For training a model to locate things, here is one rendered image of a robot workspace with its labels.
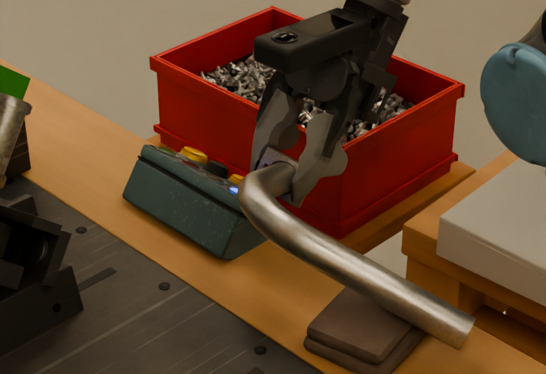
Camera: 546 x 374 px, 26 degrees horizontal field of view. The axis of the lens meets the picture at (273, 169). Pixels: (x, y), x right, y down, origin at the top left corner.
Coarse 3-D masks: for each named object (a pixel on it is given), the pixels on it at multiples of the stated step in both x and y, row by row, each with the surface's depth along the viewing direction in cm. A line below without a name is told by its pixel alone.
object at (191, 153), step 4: (184, 148) 120; (188, 148) 120; (192, 148) 121; (180, 152) 121; (184, 152) 120; (188, 152) 120; (192, 152) 120; (196, 152) 120; (200, 152) 121; (188, 156) 120; (192, 156) 120; (196, 156) 120; (200, 156) 120; (204, 156) 120; (196, 160) 120; (200, 160) 120; (204, 160) 120
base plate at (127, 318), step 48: (0, 192) 121; (96, 240) 114; (96, 288) 108; (144, 288) 108; (192, 288) 108; (48, 336) 102; (96, 336) 102; (144, 336) 102; (192, 336) 102; (240, 336) 102
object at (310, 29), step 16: (320, 16) 112; (336, 16) 112; (352, 16) 112; (272, 32) 109; (288, 32) 107; (304, 32) 109; (320, 32) 109; (336, 32) 109; (352, 32) 110; (368, 32) 112; (256, 48) 108; (272, 48) 106; (288, 48) 106; (304, 48) 106; (320, 48) 108; (336, 48) 110; (352, 48) 111; (272, 64) 107; (288, 64) 106; (304, 64) 107
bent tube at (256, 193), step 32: (288, 160) 114; (256, 192) 103; (288, 192) 115; (256, 224) 101; (288, 224) 99; (320, 256) 98; (352, 256) 98; (352, 288) 99; (384, 288) 97; (416, 288) 98; (416, 320) 97; (448, 320) 96
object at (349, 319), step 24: (336, 312) 100; (360, 312) 100; (384, 312) 100; (312, 336) 99; (336, 336) 97; (360, 336) 97; (384, 336) 97; (408, 336) 100; (336, 360) 98; (360, 360) 97; (384, 360) 97
